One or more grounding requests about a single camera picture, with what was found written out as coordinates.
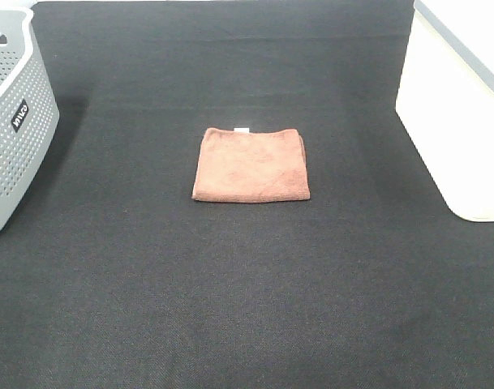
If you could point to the brown towel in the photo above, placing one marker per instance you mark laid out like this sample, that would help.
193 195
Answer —
241 167

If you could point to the black fabric table mat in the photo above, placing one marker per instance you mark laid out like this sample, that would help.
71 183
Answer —
111 276

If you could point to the grey perforated laundry basket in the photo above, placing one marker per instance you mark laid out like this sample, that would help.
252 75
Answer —
28 110

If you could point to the white plastic storage box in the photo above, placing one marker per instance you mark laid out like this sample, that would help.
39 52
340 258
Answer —
445 101

